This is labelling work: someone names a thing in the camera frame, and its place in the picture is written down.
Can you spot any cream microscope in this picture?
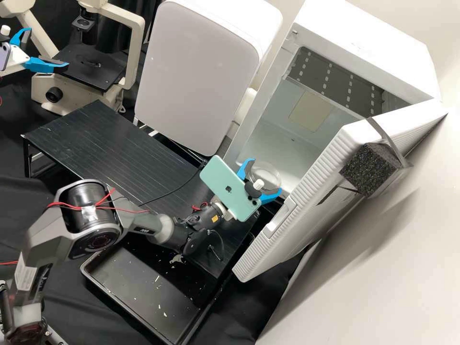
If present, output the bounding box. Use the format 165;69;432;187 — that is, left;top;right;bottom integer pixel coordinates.
0;0;147;116

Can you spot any black platform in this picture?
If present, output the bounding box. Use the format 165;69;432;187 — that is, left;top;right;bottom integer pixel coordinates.
21;99;264;278

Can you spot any right wrist camera phone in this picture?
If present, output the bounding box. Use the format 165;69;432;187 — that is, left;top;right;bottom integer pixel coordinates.
199;155;265;222

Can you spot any white incubator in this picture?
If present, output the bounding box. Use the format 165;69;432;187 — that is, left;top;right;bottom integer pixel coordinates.
222;0;442;203

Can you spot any black tray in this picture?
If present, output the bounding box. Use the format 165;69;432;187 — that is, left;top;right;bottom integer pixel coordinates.
80;244;217;345

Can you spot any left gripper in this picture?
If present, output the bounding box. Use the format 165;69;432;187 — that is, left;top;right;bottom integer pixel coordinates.
0;27;70;77

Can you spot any left wrist camera phone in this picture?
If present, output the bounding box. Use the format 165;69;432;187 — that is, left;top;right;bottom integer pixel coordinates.
0;25;12;71

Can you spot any black cable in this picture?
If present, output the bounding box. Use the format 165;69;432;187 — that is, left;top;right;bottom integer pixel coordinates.
138;166;206;208

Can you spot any incubator door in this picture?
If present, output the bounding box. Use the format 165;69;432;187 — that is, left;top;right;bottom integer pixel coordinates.
231;97;450;285

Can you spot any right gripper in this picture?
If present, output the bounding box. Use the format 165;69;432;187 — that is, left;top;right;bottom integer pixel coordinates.
211;158;282;221

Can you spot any wrist camera phone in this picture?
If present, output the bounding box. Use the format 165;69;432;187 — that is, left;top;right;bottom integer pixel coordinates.
199;155;265;222
0;25;12;71

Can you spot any white box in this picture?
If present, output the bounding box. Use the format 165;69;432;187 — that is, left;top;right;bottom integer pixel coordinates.
133;0;285;157

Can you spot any petri dish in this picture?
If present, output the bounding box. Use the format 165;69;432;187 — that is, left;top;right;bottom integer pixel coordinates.
247;161;282;192

